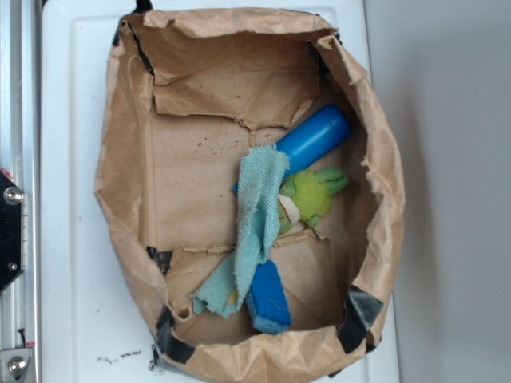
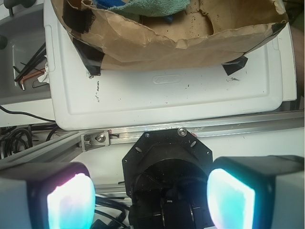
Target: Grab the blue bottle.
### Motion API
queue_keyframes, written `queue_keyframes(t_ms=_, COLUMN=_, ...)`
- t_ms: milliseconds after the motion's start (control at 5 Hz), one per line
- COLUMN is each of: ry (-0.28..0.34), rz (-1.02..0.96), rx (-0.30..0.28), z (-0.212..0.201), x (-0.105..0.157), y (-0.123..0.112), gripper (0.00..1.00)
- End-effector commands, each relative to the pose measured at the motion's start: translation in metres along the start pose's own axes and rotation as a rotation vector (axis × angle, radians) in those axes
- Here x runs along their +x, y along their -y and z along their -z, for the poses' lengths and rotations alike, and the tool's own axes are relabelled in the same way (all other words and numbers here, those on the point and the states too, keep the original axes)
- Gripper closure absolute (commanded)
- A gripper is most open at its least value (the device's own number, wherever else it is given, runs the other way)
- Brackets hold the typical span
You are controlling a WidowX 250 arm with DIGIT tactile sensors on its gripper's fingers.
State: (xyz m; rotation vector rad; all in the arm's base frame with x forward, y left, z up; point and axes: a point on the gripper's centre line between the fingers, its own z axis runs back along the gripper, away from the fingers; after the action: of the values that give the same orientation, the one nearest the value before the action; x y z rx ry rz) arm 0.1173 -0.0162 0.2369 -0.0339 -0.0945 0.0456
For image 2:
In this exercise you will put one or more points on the silver rail corner bracket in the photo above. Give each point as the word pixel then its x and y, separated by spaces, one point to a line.
pixel 94 140

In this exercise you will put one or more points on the grey storage tray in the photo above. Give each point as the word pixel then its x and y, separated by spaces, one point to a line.
pixel 25 34

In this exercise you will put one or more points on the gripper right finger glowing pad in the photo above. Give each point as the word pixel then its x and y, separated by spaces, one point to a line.
pixel 257 192

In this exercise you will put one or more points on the brown paper bag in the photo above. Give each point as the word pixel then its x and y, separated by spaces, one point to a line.
pixel 205 33

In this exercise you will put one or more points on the orange handled hex key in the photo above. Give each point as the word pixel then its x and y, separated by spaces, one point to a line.
pixel 29 76

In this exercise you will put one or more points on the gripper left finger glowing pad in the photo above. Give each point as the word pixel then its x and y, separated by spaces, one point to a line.
pixel 53 195

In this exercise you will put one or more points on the teal microfiber cloth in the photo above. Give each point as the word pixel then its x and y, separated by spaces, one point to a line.
pixel 150 8

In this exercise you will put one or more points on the blue sponge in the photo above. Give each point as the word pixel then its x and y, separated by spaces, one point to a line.
pixel 106 4

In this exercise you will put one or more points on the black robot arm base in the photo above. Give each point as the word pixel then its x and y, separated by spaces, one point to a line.
pixel 165 175

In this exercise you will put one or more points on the black hex key set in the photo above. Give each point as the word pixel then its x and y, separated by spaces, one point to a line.
pixel 38 57

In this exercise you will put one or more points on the aluminium extrusion rail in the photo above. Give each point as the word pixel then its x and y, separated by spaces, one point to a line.
pixel 70 145

